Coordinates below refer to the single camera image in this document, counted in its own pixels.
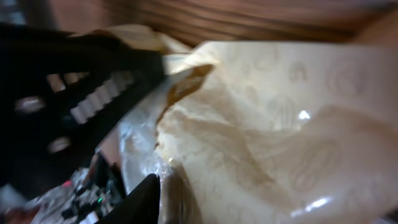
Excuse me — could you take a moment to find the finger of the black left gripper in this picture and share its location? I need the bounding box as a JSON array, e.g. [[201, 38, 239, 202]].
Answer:
[[1, 24, 165, 199]]

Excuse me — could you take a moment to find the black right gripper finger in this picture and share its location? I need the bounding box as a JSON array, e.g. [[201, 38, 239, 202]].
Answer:
[[96, 174, 160, 224]]

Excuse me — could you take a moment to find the beige brown snack bag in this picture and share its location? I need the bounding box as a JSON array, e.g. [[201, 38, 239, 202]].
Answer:
[[68, 24, 398, 224]]

